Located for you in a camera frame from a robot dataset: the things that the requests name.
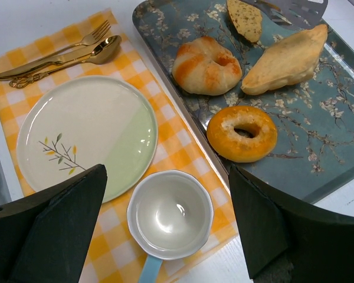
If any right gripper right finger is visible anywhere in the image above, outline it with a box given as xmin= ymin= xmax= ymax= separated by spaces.
xmin=229 ymin=166 xmax=354 ymax=282

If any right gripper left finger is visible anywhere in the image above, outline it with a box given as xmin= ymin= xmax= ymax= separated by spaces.
xmin=0 ymin=164 xmax=107 ymax=282

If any long pale bread loaf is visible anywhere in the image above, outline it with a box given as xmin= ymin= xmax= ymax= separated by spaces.
xmin=241 ymin=24 xmax=327 ymax=96

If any round striped bread bun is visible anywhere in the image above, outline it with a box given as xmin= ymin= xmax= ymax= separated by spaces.
xmin=172 ymin=37 xmax=242 ymax=96

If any brown seeded bread slice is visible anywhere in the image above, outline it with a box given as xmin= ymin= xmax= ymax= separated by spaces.
xmin=227 ymin=0 xmax=263 ymax=43

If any yellow checkered placemat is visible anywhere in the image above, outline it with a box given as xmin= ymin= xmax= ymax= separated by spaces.
xmin=0 ymin=10 xmax=248 ymax=282

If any blue floral tray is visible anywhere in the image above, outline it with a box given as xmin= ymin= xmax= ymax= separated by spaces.
xmin=132 ymin=1 xmax=354 ymax=203

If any orange bagel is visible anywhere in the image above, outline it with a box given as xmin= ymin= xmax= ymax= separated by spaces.
xmin=206 ymin=106 xmax=277 ymax=163

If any white blue mug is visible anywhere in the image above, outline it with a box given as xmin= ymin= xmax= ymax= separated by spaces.
xmin=127 ymin=170 xmax=214 ymax=282

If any white green round plate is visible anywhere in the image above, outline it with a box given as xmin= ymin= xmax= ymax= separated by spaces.
xmin=17 ymin=75 xmax=158 ymax=202

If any gold knife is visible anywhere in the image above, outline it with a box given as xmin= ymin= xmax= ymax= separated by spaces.
xmin=0 ymin=41 xmax=103 ymax=80

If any gold spoon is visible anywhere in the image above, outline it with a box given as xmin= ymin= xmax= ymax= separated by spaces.
xmin=9 ymin=35 xmax=122 ymax=89

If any gold fork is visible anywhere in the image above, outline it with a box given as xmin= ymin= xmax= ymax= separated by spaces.
xmin=0 ymin=19 xmax=112 ymax=80

